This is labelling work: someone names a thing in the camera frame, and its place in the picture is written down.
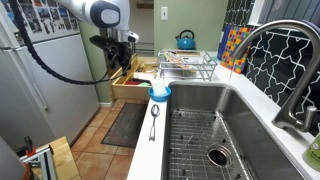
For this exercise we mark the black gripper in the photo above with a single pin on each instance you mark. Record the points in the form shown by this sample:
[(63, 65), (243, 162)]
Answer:
[(119, 50)]

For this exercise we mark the silver metal spoon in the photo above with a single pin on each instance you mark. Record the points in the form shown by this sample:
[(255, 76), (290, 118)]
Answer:
[(154, 111)]

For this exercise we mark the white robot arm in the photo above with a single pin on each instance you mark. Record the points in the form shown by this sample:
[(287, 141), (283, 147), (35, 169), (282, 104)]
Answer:
[(100, 13)]

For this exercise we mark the blue bowl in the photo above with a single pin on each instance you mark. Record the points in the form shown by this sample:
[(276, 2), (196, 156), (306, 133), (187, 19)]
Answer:
[(160, 97)]

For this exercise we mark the round sink drain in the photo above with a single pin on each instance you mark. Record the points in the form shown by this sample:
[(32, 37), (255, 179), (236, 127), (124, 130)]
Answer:
[(218, 155)]

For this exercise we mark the stainless steel sink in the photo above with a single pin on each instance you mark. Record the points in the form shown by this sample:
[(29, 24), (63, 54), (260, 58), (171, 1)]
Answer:
[(260, 146)]

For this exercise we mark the red cloth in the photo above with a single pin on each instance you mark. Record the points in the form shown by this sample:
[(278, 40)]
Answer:
[(132, 82)]

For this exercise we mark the wooden drawer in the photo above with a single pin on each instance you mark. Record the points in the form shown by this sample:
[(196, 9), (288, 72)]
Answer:
[(128, 91)]

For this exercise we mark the green cloth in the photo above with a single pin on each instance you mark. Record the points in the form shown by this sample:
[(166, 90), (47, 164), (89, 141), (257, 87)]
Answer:
[(145, 84)]

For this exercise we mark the dark patterned rug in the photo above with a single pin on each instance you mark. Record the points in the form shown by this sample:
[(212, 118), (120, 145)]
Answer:
[(125, 126)]

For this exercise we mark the wooden cutting board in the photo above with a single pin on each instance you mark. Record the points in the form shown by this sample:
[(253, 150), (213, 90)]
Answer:
[(188, 53)]

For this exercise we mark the teal kettle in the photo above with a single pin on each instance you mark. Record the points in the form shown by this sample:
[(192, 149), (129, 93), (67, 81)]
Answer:
[(186, 42)]

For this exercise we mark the fridge photo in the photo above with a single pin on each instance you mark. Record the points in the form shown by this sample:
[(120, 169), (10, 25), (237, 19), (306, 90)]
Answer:
[(54, 13), (67, 23), (34, 25), (43, 12)]

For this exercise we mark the white refrigerator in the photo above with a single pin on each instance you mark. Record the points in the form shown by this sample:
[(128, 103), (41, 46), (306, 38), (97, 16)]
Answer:
[(56, 96)]

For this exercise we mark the blue board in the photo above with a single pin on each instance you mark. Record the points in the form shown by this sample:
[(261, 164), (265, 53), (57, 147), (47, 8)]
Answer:
[(222, 40)]

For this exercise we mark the colourful mosaic tile board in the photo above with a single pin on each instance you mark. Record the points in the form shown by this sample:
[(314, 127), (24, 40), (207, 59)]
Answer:
[(235, 46)]

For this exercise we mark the wooden table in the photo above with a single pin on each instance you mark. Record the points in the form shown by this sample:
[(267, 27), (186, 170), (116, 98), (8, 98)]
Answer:
[(65, 160)]

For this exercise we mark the orange black clamp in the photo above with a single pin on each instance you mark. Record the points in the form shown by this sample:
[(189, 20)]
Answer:
[(29, 145)]

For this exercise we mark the white framed window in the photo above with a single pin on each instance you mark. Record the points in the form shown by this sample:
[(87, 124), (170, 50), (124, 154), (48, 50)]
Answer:
[(256, 11)]

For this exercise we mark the brushed steel faucet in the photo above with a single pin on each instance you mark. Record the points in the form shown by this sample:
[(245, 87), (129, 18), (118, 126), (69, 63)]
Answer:
[(293, 96)]

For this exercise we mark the green soap bottle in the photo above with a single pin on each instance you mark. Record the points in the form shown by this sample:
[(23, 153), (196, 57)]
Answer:
[(313, 153)]

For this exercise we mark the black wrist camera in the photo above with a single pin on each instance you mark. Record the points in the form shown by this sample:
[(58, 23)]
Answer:
[(101, 42)]

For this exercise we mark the white light switch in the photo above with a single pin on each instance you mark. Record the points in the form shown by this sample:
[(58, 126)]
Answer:
[(164, 13)]

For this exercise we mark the aluminium extrusion frame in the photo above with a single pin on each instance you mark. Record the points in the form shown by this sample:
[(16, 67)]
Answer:
[(46, 163)]

